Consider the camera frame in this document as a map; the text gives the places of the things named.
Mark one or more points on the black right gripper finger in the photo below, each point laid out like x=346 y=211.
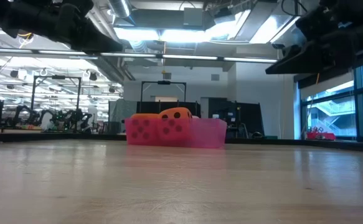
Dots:
x=299 y=62

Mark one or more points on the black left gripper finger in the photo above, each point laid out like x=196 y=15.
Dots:
x=94 y=42

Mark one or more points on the large orange foam die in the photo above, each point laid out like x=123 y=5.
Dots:
x=184 y=112
x=145 y=116

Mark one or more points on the translucent red plastic bin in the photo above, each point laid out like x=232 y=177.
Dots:
x=209 y=133

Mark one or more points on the large pink foam die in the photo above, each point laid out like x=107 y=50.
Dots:
x=195 y=117

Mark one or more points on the black background robot arm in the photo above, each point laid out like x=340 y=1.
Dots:
x=22 y=113
x=78 y=119
x=49 y=115

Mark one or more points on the grey-green tarp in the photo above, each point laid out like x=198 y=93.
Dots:
x=119 y=112

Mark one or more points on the red desk container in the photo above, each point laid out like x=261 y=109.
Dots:
x=321 y=136

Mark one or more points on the long ceiling light bar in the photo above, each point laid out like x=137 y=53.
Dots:
x=187 y=57

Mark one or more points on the grey ceiling box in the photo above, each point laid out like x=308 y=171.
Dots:
x=193 y=17

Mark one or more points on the silver ventilation duct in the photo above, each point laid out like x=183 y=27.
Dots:
x=120 y=7

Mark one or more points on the black metal gantry frame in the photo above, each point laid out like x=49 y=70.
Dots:
x=56 y=76
x=164 y=82

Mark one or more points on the grey wall vent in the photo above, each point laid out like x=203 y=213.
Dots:
x=167 y=76
x=215 y=77

